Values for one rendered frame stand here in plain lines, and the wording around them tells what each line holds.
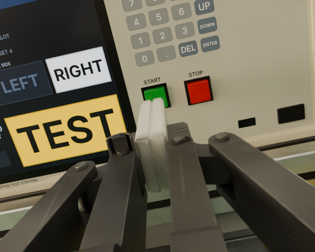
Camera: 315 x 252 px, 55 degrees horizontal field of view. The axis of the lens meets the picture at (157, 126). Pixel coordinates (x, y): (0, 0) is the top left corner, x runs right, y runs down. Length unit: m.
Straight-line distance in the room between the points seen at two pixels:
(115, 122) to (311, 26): 0.18
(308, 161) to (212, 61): 0.12
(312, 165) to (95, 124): 0.19
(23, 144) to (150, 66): 0.14
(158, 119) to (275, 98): 0.15
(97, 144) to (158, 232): 0.24
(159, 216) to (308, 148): 0.14
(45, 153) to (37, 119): 0.03
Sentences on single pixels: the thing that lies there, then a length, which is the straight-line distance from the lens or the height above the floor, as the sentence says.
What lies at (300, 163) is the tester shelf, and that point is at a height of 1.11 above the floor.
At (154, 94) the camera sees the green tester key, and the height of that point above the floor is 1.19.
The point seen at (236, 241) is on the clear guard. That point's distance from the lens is 0.27.
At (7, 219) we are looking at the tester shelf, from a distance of 0.32.
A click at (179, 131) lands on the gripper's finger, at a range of 0.16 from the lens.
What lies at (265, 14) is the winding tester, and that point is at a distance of 0.28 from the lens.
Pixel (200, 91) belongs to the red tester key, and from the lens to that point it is 0.27.
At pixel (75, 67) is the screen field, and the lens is 0.27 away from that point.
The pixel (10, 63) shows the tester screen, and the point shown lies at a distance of 0.29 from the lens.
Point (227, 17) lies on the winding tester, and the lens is 0.27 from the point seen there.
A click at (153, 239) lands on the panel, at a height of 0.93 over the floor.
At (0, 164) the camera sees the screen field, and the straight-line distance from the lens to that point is 0.33.
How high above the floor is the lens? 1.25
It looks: 19 degrees down
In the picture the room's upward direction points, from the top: 13 degrees counter-clockwise
